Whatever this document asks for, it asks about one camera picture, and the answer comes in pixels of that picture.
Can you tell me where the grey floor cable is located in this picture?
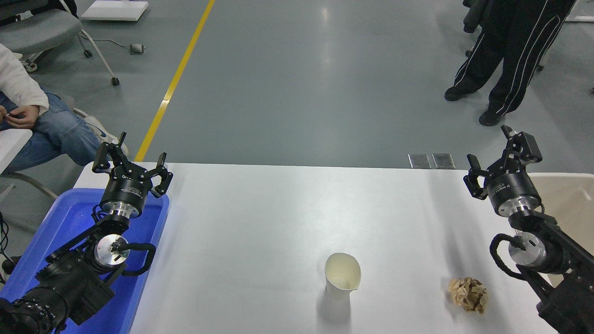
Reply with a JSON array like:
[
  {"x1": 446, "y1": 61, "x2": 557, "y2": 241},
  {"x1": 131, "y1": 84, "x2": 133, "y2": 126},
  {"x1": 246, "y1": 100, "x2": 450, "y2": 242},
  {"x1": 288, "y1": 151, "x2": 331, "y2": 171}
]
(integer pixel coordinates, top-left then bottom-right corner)
[{"x1": 90, "y1": 38, "x2": 131, "y2": 49}]

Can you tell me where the blue plastic tray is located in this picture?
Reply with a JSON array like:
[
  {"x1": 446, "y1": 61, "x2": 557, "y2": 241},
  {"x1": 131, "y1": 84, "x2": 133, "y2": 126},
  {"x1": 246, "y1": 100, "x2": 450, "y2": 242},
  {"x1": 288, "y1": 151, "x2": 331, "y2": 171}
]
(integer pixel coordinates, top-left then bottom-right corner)
[{"x1": 0, "y1": 187, "x2": 170, "y2": 334}]

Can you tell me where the crumpled tan paper ball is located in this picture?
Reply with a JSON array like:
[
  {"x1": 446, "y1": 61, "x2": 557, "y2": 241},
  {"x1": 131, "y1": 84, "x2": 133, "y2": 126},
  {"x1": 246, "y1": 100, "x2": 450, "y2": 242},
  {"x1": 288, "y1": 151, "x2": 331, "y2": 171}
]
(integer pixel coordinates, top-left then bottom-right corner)
[{"x1": 447, "y1": 277, "x2": 489, "y2": 315}]

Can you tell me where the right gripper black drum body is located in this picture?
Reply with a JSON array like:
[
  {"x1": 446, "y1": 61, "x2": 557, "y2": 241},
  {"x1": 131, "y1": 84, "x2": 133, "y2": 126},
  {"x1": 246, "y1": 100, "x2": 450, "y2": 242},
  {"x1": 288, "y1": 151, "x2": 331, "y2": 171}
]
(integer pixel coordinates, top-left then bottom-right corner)
[{"x1": 485, "y1": 172, "x2": 541, "y2": 212}]

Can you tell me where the white desk top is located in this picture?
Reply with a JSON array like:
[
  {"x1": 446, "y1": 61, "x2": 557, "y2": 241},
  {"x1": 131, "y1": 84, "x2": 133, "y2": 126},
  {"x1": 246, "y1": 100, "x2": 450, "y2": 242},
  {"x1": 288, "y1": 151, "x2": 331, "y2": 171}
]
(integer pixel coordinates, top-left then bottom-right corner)
[{"x1": 0, "y1": 128, "x2": 33, "y2": 175}]

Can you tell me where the person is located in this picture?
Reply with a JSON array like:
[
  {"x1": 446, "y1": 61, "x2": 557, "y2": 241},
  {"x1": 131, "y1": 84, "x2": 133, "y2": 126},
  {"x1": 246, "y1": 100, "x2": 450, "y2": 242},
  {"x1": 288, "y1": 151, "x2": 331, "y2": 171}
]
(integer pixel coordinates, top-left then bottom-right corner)
[
  {"x1": 0, "y1": 43, "x2": 130, "y2": 173},
  {"x1": 444, "y1": 0, "x2": 579, "y2": 127}
]

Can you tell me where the grey metal tube leg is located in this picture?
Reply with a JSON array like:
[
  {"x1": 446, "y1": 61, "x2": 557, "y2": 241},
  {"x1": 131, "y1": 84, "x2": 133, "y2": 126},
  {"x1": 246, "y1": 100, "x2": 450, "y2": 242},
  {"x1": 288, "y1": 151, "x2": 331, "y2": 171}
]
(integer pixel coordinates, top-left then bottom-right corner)
[{"x1": 0, "y1": 171, "x2": 59, "y2": 201}]

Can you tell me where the large pale plastic bin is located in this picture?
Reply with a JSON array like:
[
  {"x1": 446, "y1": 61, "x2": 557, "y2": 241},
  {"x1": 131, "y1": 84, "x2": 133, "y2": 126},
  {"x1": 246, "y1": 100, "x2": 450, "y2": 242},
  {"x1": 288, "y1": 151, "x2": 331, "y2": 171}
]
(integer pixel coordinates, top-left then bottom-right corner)
[{"x1": 528, "y1": 173, "x2": 594, "y2": 289}]

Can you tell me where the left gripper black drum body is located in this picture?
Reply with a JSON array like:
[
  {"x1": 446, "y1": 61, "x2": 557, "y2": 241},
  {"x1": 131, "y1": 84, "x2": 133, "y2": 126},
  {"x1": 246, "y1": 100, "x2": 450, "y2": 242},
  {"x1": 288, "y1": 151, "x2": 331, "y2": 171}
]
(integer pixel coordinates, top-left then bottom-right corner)
[{"x1": 100, "y1": 169, "x2": 154, "y2": 210}]

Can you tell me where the grey office chair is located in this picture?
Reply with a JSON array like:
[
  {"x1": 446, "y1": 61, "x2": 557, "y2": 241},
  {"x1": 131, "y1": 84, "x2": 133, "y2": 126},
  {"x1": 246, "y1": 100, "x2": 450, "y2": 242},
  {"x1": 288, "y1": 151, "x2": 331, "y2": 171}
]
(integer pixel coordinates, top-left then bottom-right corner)
[{"x1": 0, "y1": 0, "x2": 121, "y2": 87}]

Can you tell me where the yellow floor tape line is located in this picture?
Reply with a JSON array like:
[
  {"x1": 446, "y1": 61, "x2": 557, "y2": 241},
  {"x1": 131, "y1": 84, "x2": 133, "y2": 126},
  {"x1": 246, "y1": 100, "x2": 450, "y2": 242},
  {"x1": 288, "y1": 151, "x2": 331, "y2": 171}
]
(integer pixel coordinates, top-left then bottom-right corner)
[{"x1": 134, "y1": 0, "x2": 217, "y2": 162}]

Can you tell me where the white paper cup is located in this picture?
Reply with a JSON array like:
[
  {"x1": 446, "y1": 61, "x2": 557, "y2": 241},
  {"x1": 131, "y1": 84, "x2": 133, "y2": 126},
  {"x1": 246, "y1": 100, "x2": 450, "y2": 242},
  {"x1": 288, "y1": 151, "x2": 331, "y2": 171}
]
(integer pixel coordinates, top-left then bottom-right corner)
[{"x1": 324, "y1": 253, "x2": 362, "y2": 300}]

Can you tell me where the black cable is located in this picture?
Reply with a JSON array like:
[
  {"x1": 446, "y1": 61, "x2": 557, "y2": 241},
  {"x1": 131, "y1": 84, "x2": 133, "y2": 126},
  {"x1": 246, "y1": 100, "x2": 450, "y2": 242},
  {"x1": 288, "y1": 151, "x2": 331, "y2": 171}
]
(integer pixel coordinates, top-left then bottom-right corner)
[{"x1": 0, "y1": 211, "x2": 11, "y2": 284}]

